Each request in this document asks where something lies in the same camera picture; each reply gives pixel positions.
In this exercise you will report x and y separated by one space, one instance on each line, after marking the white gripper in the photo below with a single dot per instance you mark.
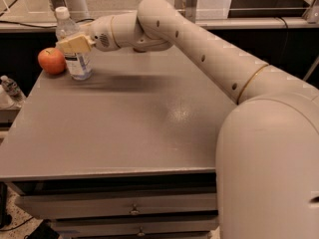
101 34

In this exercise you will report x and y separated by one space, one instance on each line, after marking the grey drawer cabinet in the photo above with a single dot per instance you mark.
143 124

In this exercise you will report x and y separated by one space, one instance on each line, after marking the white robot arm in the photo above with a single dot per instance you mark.
267 152

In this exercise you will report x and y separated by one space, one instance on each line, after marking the clear plastic water bottle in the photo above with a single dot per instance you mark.
78 64

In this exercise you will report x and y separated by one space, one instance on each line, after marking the grey drawer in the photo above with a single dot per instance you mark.
101 205
138 226

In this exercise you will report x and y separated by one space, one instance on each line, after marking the upper grey drawer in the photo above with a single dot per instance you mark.
101 205

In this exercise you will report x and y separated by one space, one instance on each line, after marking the small background water bottle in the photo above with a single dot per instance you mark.
12 89

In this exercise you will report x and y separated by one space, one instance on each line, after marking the lower grey drawer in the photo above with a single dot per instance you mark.
138 226

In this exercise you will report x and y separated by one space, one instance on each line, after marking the grey metal bracket post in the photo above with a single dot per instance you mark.
187 0

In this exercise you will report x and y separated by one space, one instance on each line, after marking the white object left edge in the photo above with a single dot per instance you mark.
5 101

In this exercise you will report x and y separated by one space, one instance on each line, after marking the red apple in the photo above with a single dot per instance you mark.
52 61

